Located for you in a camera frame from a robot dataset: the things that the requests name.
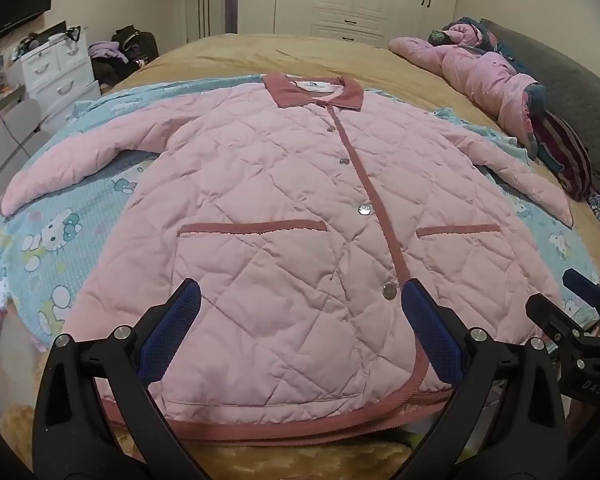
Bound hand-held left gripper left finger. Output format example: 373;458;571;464
31;277;203;480

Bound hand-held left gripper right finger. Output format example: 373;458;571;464
395;277;568;480

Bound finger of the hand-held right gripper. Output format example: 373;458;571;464
564;268;600;333
525;294;588;361

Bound pink quilted jacket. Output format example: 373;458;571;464
0;72;576;443

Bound dark clothes pile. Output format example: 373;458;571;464
90;52;131;86

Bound dark striped cloth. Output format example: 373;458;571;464
532;110;593;203

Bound blue cartoon cat blanket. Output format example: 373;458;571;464
0;72;600;356

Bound grey quilted headboard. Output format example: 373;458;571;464
480;19;600;201

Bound pink puffy coat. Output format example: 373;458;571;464
388;16;548;161

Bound white drawer cabinet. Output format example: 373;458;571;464
20;32;102;111

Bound purple cloth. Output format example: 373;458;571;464
89;40;126;61

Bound cluttered desk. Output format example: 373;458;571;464
0;50;28;126

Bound bed with tan cover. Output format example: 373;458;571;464
0;34;600;480

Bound white door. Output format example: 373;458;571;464
186;0;238;43

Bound white wardrobe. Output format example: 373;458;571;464
272;0;463;51

